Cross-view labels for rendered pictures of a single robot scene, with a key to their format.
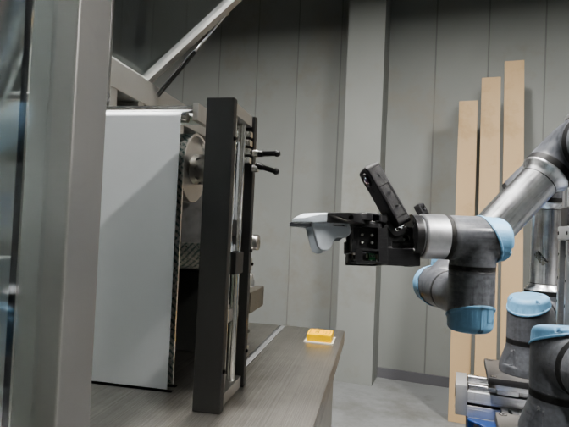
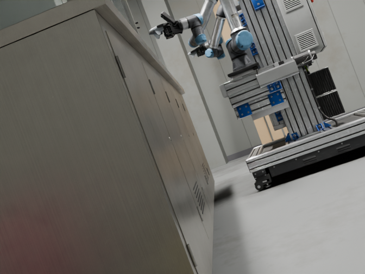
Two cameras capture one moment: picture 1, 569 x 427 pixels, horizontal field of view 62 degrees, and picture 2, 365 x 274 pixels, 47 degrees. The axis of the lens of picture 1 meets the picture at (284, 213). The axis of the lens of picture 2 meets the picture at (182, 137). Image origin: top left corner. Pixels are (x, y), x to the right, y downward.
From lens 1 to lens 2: 209 cm
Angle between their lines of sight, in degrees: 7
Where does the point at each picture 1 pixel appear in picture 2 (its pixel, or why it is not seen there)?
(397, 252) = (176, 30)
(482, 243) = (194, 19)
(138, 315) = not seen: hidden behind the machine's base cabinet
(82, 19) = not seen: outside the picture
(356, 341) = (208, 144)
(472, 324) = (200, 39)
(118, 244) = not seen: hidden behind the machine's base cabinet
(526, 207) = (207, 10)
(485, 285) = (199, 29)
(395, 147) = (186, 32)
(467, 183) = (228, 33)
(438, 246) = (184, 24)
